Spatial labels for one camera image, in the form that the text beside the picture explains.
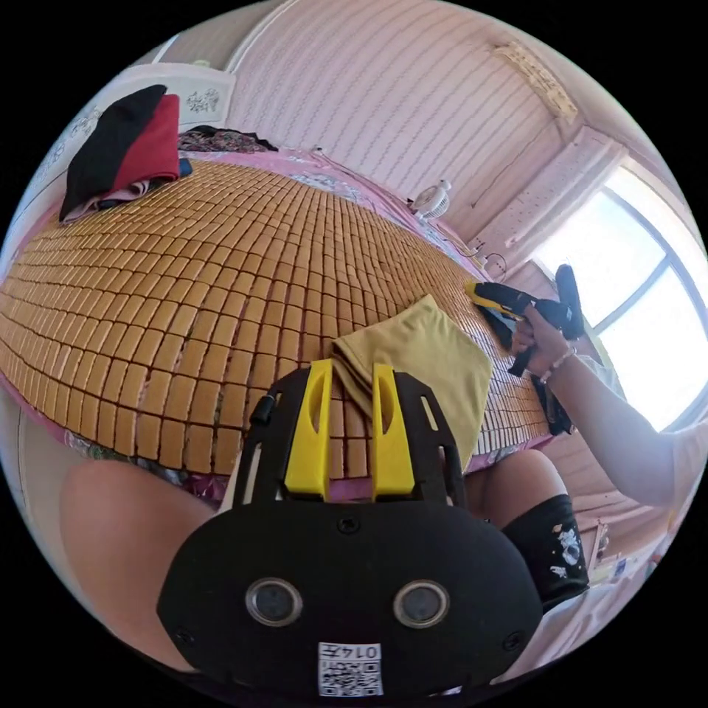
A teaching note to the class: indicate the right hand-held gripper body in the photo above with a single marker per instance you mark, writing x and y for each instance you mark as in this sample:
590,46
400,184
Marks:
545,312

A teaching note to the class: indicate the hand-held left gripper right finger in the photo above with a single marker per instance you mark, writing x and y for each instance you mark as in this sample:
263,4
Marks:
390,442

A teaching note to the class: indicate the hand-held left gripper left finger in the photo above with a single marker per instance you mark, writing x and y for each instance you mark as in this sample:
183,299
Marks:
310,437

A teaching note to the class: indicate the person's right forearm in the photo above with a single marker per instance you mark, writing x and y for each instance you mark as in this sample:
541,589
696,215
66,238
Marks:
614,431

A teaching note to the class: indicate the deep yellow short sleeve shirt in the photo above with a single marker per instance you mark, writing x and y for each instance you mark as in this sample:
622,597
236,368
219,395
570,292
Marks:
431,359

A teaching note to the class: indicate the person's right hand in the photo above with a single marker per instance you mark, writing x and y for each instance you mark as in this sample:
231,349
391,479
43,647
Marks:
545,345

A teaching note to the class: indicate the window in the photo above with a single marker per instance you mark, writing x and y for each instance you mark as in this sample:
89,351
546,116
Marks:
636,310

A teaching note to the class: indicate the small white fan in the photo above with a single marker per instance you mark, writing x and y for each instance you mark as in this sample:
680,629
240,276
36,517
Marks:
432,200

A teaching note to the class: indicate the bed with woven mat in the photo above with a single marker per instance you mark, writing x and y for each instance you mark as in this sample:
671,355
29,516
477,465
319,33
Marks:
193,276

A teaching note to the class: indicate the person's body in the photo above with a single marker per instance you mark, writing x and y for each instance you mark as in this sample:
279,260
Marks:
121,531

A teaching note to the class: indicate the dark floral cloth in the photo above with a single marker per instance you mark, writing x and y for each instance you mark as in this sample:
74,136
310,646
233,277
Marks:
227,139

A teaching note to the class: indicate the pile of clothes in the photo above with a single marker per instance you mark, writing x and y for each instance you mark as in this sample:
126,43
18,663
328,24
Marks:
133,149

